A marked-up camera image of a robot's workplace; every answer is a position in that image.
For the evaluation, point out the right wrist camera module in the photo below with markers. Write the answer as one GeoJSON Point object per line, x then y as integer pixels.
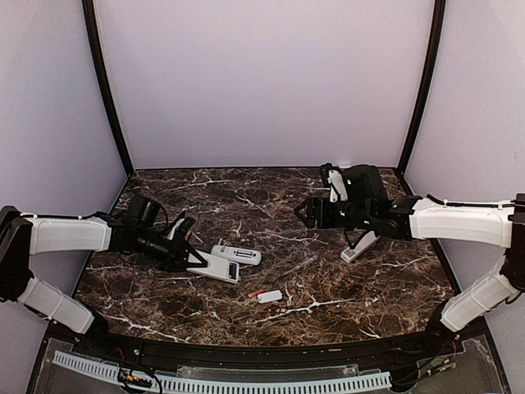
{"type": "Point", "coordinates": [332, 179]}

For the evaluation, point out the white slotted cable duct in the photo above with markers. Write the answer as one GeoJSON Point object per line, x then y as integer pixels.
{"type": "Point", "coordinates": [201, 380]}

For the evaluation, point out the slim white remote control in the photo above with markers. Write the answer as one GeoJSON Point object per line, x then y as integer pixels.
{"type": "Point", "coordinates": [363, 243]}

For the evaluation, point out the white remote with compartment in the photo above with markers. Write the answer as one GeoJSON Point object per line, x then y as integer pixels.
{"type": "Point", "coordinates": [238, 255]}

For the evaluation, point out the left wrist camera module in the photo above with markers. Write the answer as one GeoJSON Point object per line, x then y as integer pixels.
{"type": "Point", "coordinates": [180, 227]}

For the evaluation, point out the black front rail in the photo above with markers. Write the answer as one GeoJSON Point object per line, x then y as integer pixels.
{"type": "Point", "coordinates": [401, 353]}

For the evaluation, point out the black right frame post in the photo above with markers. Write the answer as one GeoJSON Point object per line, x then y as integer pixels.
{"type": "Point", "coordinates": [434, 39]}

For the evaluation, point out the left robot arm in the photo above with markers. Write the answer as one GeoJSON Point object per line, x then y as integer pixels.
{"type": "Point", "coordinates": [25, 235]}

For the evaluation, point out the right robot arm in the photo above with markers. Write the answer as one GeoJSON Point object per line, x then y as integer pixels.
{"type": "Point", "coordinates": [358, 200]}

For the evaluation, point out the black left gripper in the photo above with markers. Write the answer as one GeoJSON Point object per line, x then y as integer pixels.
{"type": "Point", "coordinates": [175, 258]}

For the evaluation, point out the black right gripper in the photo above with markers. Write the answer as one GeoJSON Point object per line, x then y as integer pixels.
{"type": "Point", "coordinates": [317, 205]}

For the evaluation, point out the white battery cover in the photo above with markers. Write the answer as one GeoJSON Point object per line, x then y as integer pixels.
{"type": "Point", "coordinates": [269, 296]}

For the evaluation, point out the blue purple battery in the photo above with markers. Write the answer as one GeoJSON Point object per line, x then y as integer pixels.
{"type": "Point", "coordinates": [233, 271]}

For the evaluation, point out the white remote with green buttons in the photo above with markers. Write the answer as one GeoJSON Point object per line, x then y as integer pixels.
{"type": "Point", "coordinates": [217, 268]}

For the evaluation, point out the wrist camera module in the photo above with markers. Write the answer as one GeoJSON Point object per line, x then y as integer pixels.
{"type": "Point", "coordinates": [180, 227]}
{"type": "Point", "coordinates": [332, 179]}

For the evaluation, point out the clear handle screwdriver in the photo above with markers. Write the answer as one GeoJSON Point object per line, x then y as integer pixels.
{"type": "Point", "coordinates": [300, 265]}

